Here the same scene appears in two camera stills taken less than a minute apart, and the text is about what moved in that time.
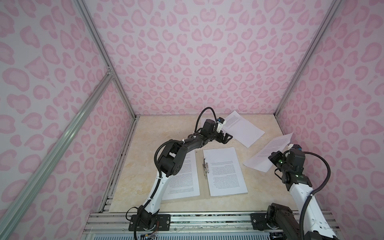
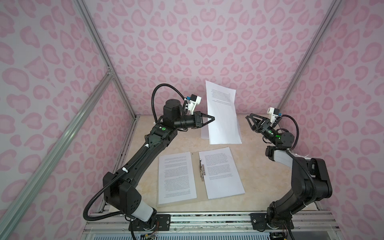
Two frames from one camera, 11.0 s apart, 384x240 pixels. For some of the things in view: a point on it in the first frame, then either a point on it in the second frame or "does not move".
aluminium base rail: [233, 223] does not move
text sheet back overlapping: [242, 130] to [221, 105]
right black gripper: [273, 158] to [264, 129]
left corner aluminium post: [104, 51] does not move
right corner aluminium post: [334, 6] does not move
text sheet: [261, 161] to [222, 178]
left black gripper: [225, 140] to [197, 119]
